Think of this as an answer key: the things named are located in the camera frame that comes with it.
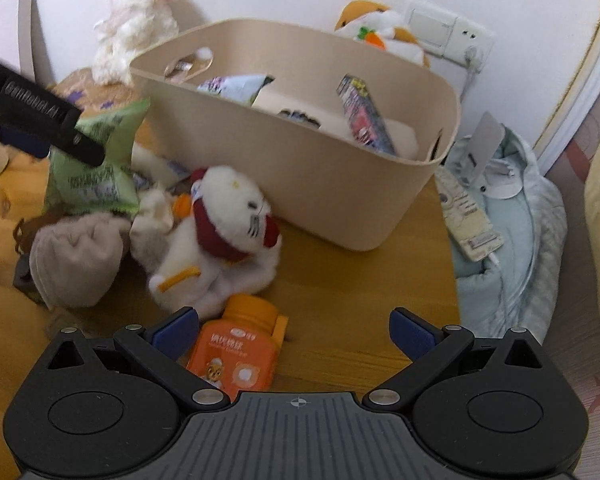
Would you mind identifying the beige storage basket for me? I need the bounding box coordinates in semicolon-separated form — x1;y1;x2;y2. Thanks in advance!
129;18;462;252

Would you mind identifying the brown pouch with purple stars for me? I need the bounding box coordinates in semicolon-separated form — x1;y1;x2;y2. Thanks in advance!
50;67;141;113

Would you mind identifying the white power plug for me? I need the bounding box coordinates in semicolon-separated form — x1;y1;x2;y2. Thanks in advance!
462;45;488;73

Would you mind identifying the small cream orange plush toy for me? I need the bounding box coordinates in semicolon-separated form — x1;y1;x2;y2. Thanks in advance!
130;142;195;236

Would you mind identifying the white flat box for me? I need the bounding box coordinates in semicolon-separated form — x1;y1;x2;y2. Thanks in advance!
0;0;56;86

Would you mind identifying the white card tag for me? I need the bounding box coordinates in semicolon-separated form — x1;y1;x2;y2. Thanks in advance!
462;111;523;201

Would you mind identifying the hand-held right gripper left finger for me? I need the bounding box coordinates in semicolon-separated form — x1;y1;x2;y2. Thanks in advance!
45;306;231;413

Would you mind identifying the dark printed box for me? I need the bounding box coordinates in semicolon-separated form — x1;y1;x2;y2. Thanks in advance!
336;74;398;156

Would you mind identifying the white lamb plush toy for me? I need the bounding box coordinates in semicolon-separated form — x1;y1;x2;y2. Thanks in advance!
91;0;181;86

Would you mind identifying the yellow blanket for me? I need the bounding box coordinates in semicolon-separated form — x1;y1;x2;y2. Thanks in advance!
0;152;66;466

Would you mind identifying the green snack packet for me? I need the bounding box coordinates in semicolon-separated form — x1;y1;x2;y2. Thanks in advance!
42;99;151;218

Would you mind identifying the beige paper tag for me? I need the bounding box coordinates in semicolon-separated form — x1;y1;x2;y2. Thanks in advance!
435;165;503;263

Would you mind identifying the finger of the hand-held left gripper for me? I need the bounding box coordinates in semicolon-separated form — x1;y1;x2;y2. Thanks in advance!
0;120;50;159
0;55;106;167

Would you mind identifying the light blue quilted jacket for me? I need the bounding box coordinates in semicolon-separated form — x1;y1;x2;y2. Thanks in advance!
445;127;568;346

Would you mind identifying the white cat plush toy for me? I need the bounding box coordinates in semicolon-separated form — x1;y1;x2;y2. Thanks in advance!
147;165;282;321

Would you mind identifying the orange white plush toy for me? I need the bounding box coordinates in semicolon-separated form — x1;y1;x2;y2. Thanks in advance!
335;1;431;68

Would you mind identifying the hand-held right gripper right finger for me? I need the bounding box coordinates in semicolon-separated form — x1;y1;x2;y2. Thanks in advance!
362;308;546;413

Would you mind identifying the white door frame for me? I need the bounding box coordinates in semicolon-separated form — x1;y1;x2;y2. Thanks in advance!
530;0;600;173

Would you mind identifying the orange pill bottle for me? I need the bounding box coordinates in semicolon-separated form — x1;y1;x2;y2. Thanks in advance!
185;294;290;403

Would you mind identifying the white power cable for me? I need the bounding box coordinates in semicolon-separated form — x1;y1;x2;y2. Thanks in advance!
459;67;482;103

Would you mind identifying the beige fleece sock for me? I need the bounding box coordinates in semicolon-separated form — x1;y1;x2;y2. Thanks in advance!
30;210;131;309

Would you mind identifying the white wall socket panel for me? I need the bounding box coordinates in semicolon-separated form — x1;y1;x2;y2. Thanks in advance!
405;0;496;68

